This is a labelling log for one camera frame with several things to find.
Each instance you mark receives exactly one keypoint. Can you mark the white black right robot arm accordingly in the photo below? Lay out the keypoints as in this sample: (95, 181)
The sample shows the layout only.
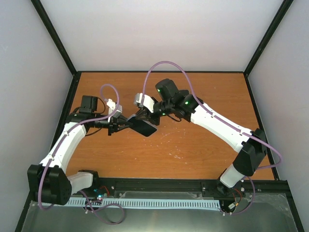
(248, 144)

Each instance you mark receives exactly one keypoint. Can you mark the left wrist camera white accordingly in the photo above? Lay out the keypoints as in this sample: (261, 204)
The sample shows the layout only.
(115, 109)

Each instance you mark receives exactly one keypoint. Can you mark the black aluminium frame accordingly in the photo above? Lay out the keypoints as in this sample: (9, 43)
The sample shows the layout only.
(26, 222)

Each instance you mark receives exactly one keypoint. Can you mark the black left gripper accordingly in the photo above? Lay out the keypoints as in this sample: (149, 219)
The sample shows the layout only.
(114, 123)

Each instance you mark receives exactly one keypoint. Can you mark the black phone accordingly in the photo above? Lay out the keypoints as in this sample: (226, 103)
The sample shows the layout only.
(142, 126)

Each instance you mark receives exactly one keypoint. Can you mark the light blue cable duct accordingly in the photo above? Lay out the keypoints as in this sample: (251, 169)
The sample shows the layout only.
(159, 204)

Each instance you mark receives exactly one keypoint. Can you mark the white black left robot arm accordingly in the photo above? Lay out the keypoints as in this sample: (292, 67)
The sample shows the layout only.
(54, 165)

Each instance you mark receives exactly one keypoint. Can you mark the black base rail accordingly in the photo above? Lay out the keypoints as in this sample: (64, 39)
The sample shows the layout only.
(157, 187)

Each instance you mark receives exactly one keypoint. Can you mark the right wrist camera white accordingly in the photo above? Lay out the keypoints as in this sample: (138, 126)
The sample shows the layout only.
(146, 101)

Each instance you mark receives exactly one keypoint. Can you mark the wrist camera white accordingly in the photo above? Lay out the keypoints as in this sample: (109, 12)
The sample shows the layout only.
(115, 109)
(146, 101)

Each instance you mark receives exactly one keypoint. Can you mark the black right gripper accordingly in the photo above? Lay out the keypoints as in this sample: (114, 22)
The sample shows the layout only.
(146, 114)

